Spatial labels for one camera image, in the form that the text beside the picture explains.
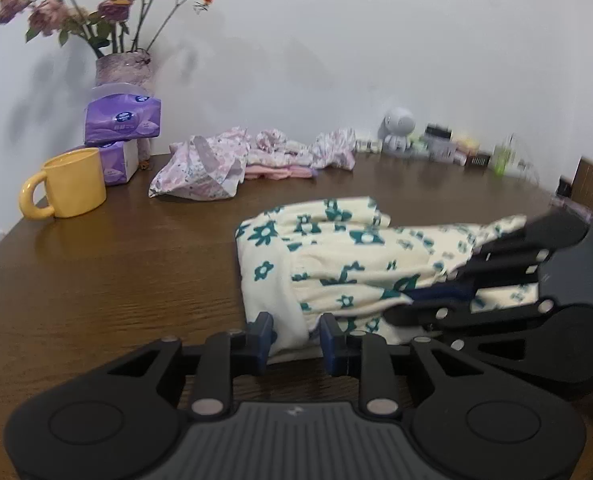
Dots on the black phone stand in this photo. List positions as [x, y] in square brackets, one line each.
[564, 187]

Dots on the black charger adapter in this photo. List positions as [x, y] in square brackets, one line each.
[437, 131]

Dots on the pale pink textured vase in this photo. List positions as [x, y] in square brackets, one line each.
[124, 67]

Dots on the pink knit garment purple cuffs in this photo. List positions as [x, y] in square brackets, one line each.
[276, 172]

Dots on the black box gold print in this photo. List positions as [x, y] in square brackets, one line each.
[478, 161]

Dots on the yellow mug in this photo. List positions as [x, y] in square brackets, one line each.
[74, 185]

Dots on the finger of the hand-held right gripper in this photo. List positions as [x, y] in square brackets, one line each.
[546, 232]
[441, 291]

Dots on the white small tube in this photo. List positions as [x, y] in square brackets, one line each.
[459, 158]

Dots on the grey printed tin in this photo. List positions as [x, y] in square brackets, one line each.
[441, 150]

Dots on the green white small packets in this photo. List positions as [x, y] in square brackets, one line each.
[419, 146]

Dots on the purple tissue pack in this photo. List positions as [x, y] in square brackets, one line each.
[121, 120]
[116, 162]

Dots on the white power strip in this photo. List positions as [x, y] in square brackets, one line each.
[521, 171]

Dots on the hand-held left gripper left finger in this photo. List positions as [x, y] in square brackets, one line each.
[261, 345]

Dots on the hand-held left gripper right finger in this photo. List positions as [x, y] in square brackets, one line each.
[331, 345]

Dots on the pink floral garment pile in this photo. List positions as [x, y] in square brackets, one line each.
[191, 175]

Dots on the green spray bottle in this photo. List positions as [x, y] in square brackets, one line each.
[501, 160]

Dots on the white robot-shaped speaker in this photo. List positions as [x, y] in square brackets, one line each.
[399, 122]

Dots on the cream dress with green flowers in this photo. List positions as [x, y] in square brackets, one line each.
[336, 260]

